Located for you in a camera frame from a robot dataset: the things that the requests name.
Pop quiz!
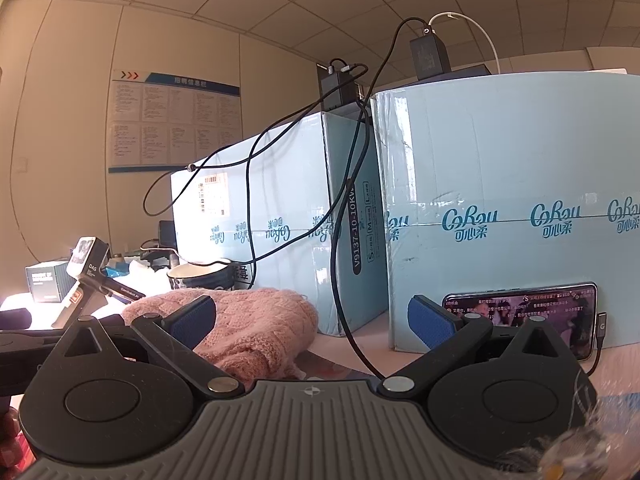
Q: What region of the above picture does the black power adapter right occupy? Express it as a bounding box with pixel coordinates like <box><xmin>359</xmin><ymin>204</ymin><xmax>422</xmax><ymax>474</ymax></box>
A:
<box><xmin>409</xmin><ymin>27</ymin><xmax>451</xmax><ymax>80</ymax></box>

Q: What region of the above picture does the wall information poster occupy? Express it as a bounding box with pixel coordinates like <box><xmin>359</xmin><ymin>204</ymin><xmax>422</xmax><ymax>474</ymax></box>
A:
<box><xmin>106</xmin><ymin>70</ymin><xmax>242</xmax><ymax>174</ymax></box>

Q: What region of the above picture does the black phone charging cable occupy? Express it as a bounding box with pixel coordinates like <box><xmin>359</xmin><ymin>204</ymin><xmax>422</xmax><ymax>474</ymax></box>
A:
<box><xmin>328</xmin><ymin>15</ymin><xmax>609</xmax><ymax>380</ymax></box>

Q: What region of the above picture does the blue white ceramic bowl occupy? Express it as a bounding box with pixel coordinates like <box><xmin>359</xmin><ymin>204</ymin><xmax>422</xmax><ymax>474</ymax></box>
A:
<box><xmin>167</xmin><ymin>260</ymin><xmax>235</xmax><ymax>290</ymax></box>

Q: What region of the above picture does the black power adapter left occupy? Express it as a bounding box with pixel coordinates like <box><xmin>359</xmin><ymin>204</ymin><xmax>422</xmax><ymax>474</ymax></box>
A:
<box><xmin>317</xmin><ymin>58</ymin><xmax>360</xmax><ymax>112</ymax></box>

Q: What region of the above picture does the small grey box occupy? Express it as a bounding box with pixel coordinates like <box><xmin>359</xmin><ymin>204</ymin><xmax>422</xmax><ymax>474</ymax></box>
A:
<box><xmin>25</xmin><ymin>260</ymin><xmax>75</xmax><ymax>304</ymax></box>

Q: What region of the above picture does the spare handheld gripper device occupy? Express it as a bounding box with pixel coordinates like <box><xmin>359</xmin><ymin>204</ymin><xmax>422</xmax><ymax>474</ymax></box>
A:
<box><xmin>51</xmin><ymin>236</ymin><xmax>144</xmax><ymax>330</ymax></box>

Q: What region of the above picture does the smartphone playing video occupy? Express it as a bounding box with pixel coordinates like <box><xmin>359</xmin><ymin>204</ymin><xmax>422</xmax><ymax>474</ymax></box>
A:
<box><xmin>442</xmin><ymin>283</ymin><xmax>598</xmax><ymax>361</ymax></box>

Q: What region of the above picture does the pink knitted sweater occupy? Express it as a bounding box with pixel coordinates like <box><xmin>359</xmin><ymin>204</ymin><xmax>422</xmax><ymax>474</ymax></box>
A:
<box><xmin>122</xmin><ymin>288</ymin><xmax>319</xmax><ymax>387</ymax></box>

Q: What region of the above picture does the white charging cable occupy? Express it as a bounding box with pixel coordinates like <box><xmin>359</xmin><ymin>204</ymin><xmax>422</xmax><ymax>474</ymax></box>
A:
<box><xmin>427</xmin><ymin>11</ymin><xmax>502</xmax><ymax>75</ymax></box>

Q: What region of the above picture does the black power adapter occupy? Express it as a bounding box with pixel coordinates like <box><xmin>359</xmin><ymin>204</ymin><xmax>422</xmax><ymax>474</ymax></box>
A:
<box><xmin>409</xmin><ymin>27</ymin><xmax>451</xmax><ymax>80</ymax></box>
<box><xmin>317</xmin><ymin>58</ymin><xmax>360</xmax><ymax>112</ymax></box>

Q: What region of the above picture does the large light blue carton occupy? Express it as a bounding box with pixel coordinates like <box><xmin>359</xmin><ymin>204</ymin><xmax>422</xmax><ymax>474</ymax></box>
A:
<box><xmin>372</xmin><ymin>72</ymin><xmax>639</xmax><ymax>352</ymax></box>

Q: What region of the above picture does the left light blue carton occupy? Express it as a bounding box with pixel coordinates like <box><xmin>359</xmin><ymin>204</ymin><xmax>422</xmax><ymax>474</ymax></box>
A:
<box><xmin>170</xmin><ymin>112</ymin><xmax>388</xmax><ymax>336</ymax></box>

